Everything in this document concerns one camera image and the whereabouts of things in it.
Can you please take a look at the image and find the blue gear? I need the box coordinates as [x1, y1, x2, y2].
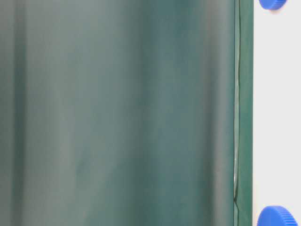
[259, 0, 286, 10]
[257, 206, 298, 226]

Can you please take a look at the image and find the green cloth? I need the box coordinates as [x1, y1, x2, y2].
[0, 0, 254, 226]

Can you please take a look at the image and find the white board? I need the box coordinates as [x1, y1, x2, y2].
[253, 0, 301, 222]

